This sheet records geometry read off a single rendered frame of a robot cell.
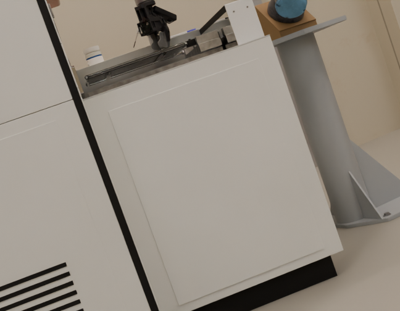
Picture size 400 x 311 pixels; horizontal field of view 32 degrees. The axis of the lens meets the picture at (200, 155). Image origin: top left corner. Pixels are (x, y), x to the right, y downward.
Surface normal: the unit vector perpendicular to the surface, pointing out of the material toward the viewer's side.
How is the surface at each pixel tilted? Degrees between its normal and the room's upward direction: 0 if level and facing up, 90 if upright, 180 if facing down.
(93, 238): 90
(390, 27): 90
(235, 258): 90
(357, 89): 90
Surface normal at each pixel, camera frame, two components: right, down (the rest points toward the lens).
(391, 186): 0.37, -0.05
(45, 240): 0.14, 0.03
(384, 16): -0.87, 0.34
